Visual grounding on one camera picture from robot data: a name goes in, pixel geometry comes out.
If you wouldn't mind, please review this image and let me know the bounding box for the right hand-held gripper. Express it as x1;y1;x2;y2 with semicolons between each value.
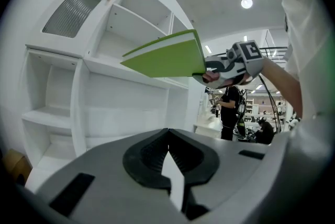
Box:
192;39;265;89

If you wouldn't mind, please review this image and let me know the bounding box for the person's right forearm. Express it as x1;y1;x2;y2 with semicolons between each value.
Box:
259;57;304;119

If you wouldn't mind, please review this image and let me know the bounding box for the person's right hand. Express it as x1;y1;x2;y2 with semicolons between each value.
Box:
202;72;220;83

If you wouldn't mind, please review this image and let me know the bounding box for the white glass cabinet door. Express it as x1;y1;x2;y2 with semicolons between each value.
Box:
26;0;134;58

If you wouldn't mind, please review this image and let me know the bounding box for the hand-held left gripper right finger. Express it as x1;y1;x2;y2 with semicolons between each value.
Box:
169;128;272;224

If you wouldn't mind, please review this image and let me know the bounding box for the black metal railing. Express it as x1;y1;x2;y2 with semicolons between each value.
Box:
258;46;288;61

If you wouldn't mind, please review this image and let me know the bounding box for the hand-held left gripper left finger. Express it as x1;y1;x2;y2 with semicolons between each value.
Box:
35;128;189;224

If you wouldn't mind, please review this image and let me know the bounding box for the brown cardboard box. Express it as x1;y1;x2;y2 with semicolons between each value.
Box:
2;148;34;187

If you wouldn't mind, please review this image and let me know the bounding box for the white shelf cabinet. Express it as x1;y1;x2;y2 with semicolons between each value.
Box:
19;0;207;192

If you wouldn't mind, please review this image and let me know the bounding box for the person's light shirt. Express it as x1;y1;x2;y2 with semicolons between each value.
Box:
272;0;335;140

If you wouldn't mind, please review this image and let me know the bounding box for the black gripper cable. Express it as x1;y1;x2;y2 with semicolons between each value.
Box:
258;73;283;132

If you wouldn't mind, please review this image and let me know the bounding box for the green cover book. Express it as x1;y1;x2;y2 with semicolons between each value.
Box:
120;29;207;79

